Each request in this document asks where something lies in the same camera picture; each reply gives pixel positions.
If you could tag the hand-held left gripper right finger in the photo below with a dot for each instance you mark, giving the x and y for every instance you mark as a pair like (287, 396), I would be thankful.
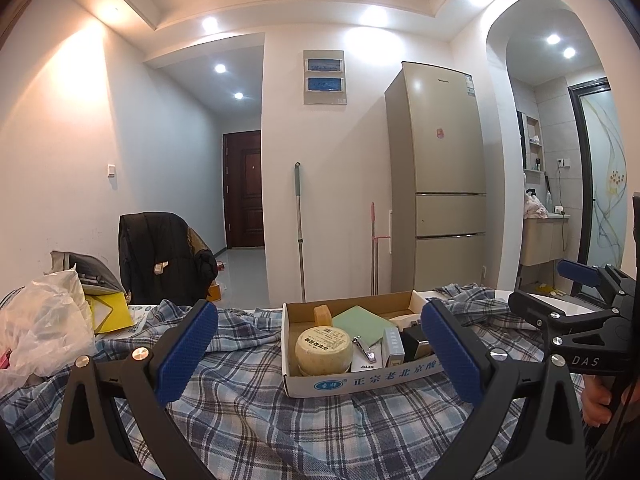
(450, 355)

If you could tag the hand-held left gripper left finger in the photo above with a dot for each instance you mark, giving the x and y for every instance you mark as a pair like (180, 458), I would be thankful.
(187, 350)

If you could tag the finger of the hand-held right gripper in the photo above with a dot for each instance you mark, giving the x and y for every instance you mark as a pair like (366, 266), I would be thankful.
(580, 340)
(577, 272)

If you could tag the black box white label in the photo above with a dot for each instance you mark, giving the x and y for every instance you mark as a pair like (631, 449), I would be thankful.
(415, 345)

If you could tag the grey blue small box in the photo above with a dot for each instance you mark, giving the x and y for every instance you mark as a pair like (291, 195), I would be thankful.
(393, 347)

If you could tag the white small box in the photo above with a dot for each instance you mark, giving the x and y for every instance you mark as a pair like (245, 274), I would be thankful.
(405, 320)

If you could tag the white remote control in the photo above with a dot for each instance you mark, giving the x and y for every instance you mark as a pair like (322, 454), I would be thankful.
(367, 366)

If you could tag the silver nail clipper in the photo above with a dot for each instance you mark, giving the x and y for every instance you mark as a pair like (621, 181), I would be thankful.
(365, 350)

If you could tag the round cream tin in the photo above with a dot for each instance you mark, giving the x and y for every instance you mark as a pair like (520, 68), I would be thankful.
(322, 352)

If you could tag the orange block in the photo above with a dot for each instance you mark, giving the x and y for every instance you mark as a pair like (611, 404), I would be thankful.
(323, 316)

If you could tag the person's right hand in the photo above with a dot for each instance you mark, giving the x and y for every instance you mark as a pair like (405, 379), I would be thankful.
(595, 400)

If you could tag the beige sink cabinet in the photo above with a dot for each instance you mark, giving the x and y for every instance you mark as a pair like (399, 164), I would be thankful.
(542, 240)

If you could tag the white blue printed package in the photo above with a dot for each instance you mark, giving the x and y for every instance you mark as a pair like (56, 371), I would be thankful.
(145, 317)

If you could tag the small cardboard floor box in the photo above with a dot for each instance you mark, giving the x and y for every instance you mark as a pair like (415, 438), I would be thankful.
(215, 292)

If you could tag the pink cloth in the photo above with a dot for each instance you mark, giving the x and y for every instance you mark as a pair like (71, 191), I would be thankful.
(535, 206)

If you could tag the patterned glass door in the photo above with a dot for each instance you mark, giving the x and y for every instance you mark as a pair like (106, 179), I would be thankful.
(605, 185)

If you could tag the chair with black jacket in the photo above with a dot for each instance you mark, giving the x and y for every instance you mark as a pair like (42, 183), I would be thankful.
(160, 260)

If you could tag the wooden chair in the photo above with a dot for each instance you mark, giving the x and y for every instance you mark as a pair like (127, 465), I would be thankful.
(197, 242)

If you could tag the grey bag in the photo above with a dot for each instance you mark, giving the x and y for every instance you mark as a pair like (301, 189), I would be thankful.
(95, 272)

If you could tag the blue plaid shirt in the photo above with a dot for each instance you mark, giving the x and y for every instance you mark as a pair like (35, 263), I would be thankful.
(275, 435)

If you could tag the white plastic bag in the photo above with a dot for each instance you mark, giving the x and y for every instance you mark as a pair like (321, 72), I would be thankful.
(45, 330)

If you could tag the brown door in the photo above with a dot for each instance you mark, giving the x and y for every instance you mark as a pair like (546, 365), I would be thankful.
(245, 190)

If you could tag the beige refrigerator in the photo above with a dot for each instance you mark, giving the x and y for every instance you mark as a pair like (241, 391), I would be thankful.
(435, 170)

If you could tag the wall niche shelf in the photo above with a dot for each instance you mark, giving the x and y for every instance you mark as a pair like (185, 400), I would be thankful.
(534, 142)

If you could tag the grey wall electrical panel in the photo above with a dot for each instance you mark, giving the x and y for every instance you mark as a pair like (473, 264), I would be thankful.
(325, 77)

